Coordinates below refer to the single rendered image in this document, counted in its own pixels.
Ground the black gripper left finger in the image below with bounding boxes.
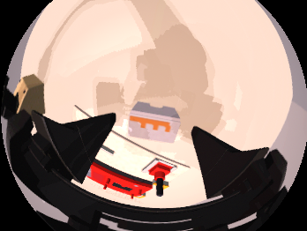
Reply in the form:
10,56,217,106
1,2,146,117
32,109,116,184

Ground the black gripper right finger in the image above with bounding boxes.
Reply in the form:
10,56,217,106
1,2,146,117
191,126,269,200

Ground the red toy car body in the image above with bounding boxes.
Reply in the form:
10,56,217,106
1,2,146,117
86,159,154,198

